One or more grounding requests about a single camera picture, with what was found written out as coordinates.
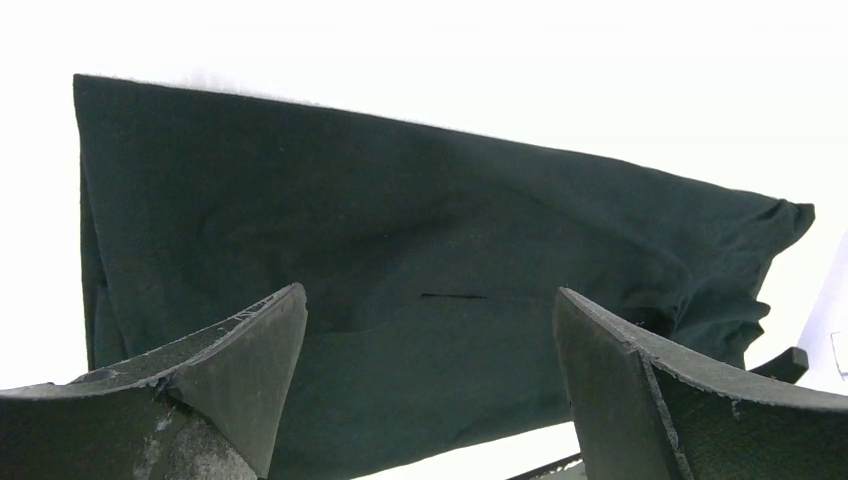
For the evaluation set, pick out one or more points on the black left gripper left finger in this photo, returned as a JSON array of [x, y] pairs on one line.
[[206, 406]]

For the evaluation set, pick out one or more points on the black t shirt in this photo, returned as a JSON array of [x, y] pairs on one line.
[[430, 260]]

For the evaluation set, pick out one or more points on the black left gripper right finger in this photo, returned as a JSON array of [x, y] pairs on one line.
[[645, 407]]

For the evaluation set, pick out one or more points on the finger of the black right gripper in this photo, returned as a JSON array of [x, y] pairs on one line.
[[789, 366]]

